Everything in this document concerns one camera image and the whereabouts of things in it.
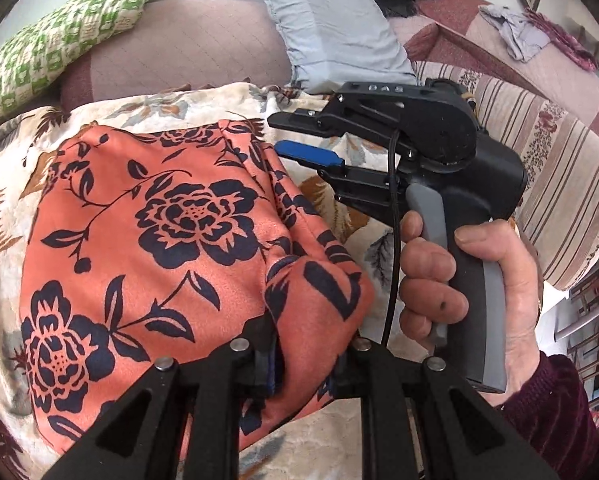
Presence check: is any person's right forearm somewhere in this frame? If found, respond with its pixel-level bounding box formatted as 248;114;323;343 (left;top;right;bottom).
498;352;599;480

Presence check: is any orange floral shirt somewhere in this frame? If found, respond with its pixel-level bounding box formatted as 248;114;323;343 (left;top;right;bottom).
19;120;377;453

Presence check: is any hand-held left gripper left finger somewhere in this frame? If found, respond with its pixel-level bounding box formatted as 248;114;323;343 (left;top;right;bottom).
44;317;281;480

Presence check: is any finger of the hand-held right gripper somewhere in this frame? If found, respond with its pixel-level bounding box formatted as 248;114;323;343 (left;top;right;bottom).
268;105;406;137
274;141;408;214

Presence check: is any pink sofa back cushion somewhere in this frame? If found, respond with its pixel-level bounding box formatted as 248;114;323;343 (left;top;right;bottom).
60;0;301;112

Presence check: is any pale grey crumpled cloth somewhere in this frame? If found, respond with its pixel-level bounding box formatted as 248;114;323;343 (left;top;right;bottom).
479;5;551;64

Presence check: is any pink quilted sofa cover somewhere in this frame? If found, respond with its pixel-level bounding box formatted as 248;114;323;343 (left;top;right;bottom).
388;0;599;128

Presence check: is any magenta patterned cloth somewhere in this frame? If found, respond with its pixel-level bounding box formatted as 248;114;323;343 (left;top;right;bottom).
524;9;599;72

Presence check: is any striped floral sofa cover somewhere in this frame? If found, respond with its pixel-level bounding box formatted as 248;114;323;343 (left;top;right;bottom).
413;60;599;292

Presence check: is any green checked pillow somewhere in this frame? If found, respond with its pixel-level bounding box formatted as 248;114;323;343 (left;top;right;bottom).
0;0;170;131

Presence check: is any grey-blue pillow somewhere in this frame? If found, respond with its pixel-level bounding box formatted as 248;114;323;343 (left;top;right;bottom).
252;0;419;94

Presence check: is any person's right hand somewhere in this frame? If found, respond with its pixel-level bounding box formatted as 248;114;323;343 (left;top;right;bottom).
398;209;546;405

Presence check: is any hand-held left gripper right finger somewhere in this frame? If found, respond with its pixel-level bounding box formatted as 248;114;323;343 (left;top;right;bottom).
329;342;560;480

